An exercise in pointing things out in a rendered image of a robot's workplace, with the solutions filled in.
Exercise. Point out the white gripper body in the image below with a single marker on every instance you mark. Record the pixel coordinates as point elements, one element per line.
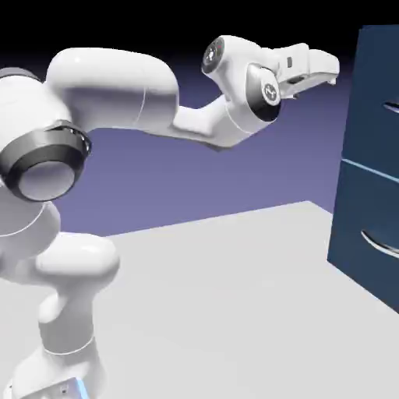
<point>324,64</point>

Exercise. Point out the blue drawer front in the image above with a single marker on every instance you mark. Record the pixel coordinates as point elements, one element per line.
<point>367,137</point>
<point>352,218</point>

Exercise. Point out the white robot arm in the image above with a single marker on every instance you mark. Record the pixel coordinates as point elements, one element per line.
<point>112,90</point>

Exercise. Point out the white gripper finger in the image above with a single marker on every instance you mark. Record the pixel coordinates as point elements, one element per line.
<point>295,96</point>
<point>332,80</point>

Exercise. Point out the dark blue cabinet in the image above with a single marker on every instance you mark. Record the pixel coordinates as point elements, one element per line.
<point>352,237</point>

